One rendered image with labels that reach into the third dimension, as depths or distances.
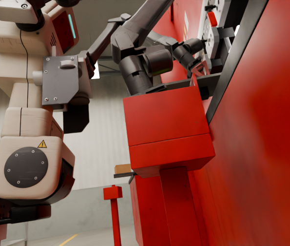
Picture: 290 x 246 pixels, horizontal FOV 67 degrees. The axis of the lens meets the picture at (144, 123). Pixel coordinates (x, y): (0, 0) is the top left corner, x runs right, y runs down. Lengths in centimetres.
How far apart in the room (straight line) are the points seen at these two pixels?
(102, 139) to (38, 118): 750
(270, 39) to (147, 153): 27
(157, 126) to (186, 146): 7
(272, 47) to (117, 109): 827
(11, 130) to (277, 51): 62
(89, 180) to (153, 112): 748
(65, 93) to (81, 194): 730
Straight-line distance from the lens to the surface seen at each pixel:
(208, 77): 85
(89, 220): 786
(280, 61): 35
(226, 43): 99
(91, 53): 112
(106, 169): 789
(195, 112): 45
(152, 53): 56
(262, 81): 40
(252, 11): 42
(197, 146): 43
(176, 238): 49
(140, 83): 50
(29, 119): 67
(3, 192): 65
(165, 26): 225
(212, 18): 91
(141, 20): 63
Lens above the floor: 60
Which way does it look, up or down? 20 degrees up
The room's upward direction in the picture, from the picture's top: 9 degrees counter-clockwise
